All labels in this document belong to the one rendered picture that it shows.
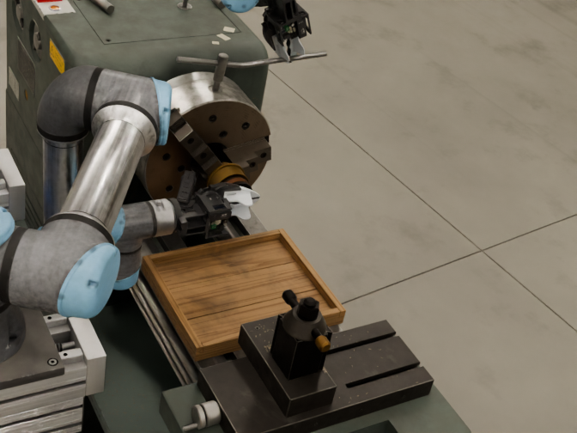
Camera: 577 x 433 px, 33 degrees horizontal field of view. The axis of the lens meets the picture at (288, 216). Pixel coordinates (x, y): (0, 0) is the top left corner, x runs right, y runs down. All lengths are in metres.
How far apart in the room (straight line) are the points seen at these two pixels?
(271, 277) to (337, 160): 2.12
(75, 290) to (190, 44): 0.99
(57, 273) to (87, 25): 0.99
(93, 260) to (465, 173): 3.17
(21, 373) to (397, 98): 3.55
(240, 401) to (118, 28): 0.95
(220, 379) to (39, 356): 0.40
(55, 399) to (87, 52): 0.84
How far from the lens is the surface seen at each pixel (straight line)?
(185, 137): 2.06
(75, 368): 1.64
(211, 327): 2.04
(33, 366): 1.56
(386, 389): 1.89
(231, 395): 1.80
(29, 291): 1.43
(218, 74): 2.11
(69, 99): 1.74
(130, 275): 2.01
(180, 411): 1.83
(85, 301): 1.42
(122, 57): 2.19
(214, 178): 2.09
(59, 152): 1.84
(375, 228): 3.92
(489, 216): 4.19
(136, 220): 1.93
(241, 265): 2.21
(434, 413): 1.94
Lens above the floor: 2.30
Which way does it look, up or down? 37 degrees down
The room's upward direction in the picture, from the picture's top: 12 degrees clockwise
